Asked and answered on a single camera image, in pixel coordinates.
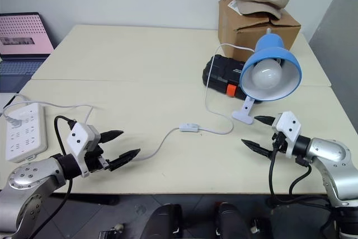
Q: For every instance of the white box label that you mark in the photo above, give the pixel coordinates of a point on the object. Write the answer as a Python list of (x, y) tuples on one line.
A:
[(234, 6)]

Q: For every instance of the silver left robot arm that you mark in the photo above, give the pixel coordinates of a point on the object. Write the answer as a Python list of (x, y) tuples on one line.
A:
[(25, 177)]

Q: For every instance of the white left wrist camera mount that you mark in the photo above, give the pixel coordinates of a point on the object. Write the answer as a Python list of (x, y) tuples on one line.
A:
[(79, 138)]

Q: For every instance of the white power plug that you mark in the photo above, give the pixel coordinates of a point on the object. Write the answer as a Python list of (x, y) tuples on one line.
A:
[(14, 121)]

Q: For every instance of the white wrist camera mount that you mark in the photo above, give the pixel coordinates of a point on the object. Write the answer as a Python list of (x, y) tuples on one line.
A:
[(291, 127), (79, 138)]

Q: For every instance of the brown cardboard box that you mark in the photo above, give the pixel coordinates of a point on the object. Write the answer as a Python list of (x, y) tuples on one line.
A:
[(237, 40)]

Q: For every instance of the white light bulb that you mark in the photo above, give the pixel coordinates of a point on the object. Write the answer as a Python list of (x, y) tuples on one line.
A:
[(265, 75)]

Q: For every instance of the dark rounded shape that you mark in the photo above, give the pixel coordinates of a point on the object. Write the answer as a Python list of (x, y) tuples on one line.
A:
[(232, 222), (163, 222)]

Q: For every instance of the white power strip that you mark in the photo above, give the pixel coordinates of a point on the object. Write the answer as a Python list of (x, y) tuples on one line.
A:
[(28, 135)]

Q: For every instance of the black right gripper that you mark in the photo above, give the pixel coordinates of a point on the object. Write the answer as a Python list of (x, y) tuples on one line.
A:
[(279, 144)]

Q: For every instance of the blue clip desk lamp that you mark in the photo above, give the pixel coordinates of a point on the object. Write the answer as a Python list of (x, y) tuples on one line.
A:
[(268, 46)]

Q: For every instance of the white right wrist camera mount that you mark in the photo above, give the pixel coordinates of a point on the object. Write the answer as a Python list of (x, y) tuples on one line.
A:
[(291, 127)]

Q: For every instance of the laptop with pink screen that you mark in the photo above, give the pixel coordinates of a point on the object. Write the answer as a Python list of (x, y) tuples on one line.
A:
[(19, 34)]

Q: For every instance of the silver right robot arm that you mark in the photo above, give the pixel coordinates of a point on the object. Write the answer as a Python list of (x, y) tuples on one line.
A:
[(327, 149)]

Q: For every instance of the black tool case orange latch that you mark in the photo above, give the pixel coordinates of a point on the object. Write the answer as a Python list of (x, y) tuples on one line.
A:
[(221, 71)]

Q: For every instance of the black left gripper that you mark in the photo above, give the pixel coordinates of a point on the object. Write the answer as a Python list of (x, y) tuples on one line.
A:
[(95, 160)]

